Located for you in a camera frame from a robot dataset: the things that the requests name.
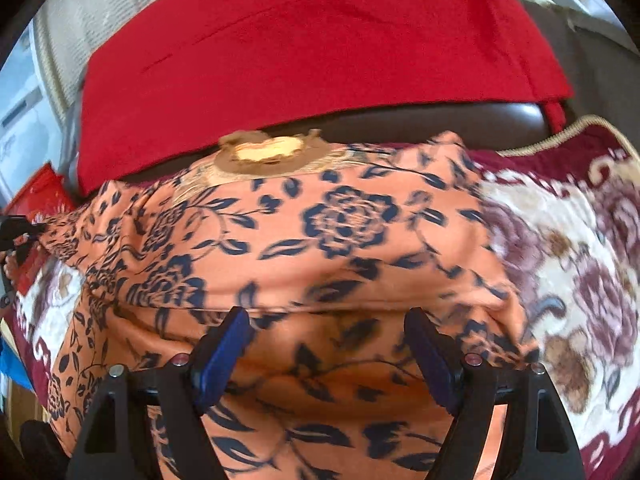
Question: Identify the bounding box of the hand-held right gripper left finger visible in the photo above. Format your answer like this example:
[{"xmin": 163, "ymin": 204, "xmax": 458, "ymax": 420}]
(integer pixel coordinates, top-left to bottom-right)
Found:
[{"xmin": 67, "ymin": 306, "xmax": 250, "ymax": 480}]

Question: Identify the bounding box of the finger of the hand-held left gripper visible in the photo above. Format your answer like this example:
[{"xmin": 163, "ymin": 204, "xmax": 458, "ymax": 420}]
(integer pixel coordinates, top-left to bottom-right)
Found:
[{"xmin": 0, "ymin": 215, "xmax": 47, "ymax": 267}]

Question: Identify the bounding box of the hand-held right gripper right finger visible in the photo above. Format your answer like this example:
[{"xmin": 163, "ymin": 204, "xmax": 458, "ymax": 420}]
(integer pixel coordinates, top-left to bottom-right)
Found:
[{"xmin": 403, "ymin": 306, "xmax": 586, "ymax": 480}]

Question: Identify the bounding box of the orange floral garment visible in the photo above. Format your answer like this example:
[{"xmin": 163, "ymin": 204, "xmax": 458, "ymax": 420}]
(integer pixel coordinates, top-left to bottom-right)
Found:
[{"xmin": 37, "ymin": 130, "xmax": 543, "ymax": 480}]

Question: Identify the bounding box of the red gold-printed pillow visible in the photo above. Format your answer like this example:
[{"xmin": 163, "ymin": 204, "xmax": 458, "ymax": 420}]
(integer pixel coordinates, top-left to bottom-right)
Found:
[{"xmin": 5, "ymin": 162, "xmax": 77, "ymax": 223}]

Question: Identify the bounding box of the blue cloth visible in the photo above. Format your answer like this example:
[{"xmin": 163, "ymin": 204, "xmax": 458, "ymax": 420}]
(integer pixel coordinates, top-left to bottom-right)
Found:
[{"xmin": 0, "ymin": 335, "xmax": 32, "ymax": 392}]

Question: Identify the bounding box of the maroon floral blanket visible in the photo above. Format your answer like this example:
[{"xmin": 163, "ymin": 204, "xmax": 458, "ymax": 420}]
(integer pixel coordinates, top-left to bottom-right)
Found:
[{"xmin": 10, "ymin": 115, "xmax": 640, "ymax": 480}]

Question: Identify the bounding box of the beige curtain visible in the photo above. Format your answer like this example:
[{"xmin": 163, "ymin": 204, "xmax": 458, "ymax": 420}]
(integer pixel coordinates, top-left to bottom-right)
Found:
[{"xmin": 32, "ymin": 0, "xmax": 231, "ymax": 111}]

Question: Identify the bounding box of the red velvet cushion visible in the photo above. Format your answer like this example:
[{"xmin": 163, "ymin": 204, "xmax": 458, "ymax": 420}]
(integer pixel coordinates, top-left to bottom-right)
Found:
[{"xmin": 77, "ymin": 0, "xmax": 575, "ymax": 196}]

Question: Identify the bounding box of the brown leather sofa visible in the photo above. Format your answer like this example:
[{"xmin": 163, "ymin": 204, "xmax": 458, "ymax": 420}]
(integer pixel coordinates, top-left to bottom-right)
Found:
[{"xmin": 120, "ymin": 0, "xmax": 640, "ymax": 181}]

